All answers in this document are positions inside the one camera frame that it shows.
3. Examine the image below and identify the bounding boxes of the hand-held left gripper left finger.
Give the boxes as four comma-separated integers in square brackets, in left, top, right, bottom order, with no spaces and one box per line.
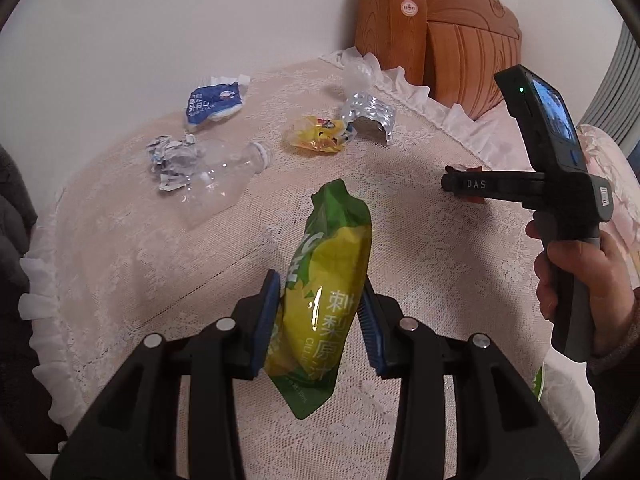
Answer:
[50,269,283,480]

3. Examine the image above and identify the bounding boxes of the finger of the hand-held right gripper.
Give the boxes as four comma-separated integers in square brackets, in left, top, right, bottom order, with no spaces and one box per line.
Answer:
[441,169,546,206]

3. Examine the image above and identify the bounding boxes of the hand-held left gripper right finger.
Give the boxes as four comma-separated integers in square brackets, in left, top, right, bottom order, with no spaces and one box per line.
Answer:
[361,277,576,480]

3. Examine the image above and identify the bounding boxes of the red wrapper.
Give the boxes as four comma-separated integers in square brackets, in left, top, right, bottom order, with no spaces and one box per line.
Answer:
[446,165,487,205]

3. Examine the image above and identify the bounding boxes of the green yellow juice pouch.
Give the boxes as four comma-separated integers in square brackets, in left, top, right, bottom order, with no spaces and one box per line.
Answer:
[262,178,373,421]

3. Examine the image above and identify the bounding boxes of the silver foil wrapper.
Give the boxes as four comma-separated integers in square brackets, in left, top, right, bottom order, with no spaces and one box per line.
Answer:
[341,91,398,146]

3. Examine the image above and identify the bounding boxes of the clear plastic bottle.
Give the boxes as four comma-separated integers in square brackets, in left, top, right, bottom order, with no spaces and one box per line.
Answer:
[180,141,273,231]

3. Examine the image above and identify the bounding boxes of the clear plastic wrap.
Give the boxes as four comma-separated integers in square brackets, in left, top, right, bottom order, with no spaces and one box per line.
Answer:
[342,52,383,98]

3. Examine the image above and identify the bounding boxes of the silver white wrapper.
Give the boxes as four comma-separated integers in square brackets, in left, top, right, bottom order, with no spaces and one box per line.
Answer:
[146,134,201,193]

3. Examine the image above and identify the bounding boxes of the yellow snack packet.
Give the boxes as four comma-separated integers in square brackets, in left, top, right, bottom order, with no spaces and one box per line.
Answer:
[288,115,358,153]

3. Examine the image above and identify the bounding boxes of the blue white packet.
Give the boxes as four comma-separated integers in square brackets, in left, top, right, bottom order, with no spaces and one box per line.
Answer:
[182,75,251,133]

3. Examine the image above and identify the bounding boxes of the person's right forearm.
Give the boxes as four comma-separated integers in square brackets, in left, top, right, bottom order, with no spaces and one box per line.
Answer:
[587,317,640,413]

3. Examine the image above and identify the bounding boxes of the person's right hand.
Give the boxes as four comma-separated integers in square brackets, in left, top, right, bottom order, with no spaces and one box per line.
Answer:
[525,220,640,361]

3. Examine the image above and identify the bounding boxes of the pink folded quilt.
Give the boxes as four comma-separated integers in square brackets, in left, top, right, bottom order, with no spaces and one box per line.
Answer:
[575,124,640,261]

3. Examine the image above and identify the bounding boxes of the pink bed sheet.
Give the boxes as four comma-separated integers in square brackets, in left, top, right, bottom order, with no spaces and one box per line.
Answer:
[452,102,538,196]

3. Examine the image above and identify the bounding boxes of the grey pleated curtain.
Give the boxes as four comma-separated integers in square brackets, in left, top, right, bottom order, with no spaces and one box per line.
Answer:
[582,25,640,161]

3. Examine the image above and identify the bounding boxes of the lace tablecloth with frill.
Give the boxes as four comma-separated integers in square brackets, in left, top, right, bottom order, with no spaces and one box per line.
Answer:
[19,47,601,480]

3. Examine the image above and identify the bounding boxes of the wooden headboard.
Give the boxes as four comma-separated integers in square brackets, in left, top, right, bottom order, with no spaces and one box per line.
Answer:
[355,0,523,122]

